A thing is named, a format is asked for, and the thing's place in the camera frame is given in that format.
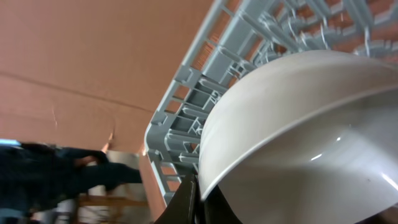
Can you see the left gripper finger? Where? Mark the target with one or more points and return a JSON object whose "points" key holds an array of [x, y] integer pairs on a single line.
{"points": [[186, 207]]}

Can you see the grey bowl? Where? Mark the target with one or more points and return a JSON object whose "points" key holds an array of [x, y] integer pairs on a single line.
{"points": [[307, 138]]}

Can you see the grey plastic dish rack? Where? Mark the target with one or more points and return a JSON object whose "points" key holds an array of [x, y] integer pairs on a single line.
{"points": [[235, 38]]}

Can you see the person in dark clothes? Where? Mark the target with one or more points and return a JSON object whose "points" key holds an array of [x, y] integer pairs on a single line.
{"points": [[37, 177]]}

